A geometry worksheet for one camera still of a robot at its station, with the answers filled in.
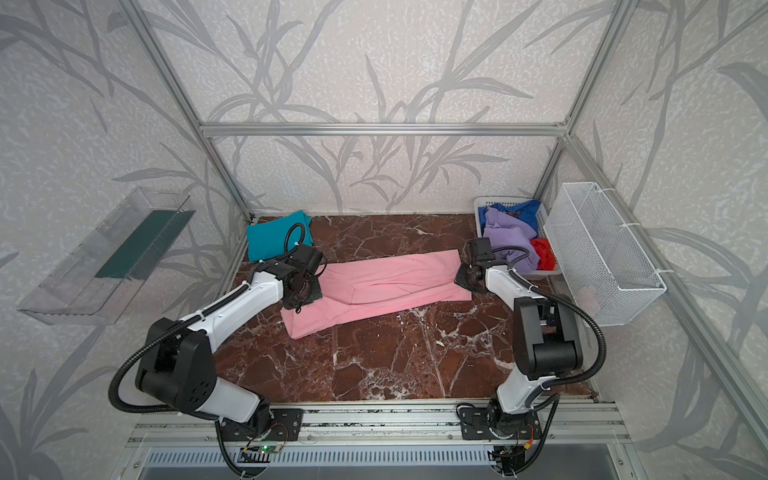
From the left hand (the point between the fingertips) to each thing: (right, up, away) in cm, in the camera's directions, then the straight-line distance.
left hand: (316, 287), depth 88 cm
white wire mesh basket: (+68, +9, -26) cm, 73 cm away
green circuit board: (-6, -36, -18) cm, 41 cm away
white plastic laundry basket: (+76, +17, +19) cm, 81 cm away
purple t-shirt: (+59, +17, +8) cm, 62 cm away
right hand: (+46, +4, +9) cm, 47 cm away
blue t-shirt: (+73, +25, +24) cm, 81 cm away
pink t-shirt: (+12, -2, +10) cm, 16 cm away
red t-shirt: (+72, +10, +6) cm, 73 cm away
